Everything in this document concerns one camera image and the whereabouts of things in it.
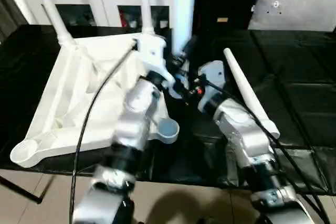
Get grey cushion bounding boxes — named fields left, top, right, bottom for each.
left=247, top=0, right=336, bottom=31

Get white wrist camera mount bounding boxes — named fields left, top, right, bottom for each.
left=196, top=60, right=227, bottom=112
left=134, top=36, right=176, bottom=86

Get black metal table frame leg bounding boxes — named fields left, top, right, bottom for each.
left=0, top=175, right=58, bottom=206

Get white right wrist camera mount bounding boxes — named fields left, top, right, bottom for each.
left=196, top=60, right=227, bottom=112

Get black work mat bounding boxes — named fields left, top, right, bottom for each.
left=0, top=23, right=336, bottom=196

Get white plastic table leg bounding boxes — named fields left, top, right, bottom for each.
left=135, top=0, right=156, bottom=36
left=167, top=0, right=197, bottom=101
left=28, top=0, right=77, bottom=48
left=222, top=47, right=281, bottom=140

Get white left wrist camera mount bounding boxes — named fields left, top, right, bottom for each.
left=134, top=36, right=176, bottom=86

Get white plastic table top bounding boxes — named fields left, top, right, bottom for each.
left=9, top=31, right=181, bottom=169

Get grey curtain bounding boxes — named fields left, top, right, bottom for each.
left=0, top=0, right=27, bottom=44

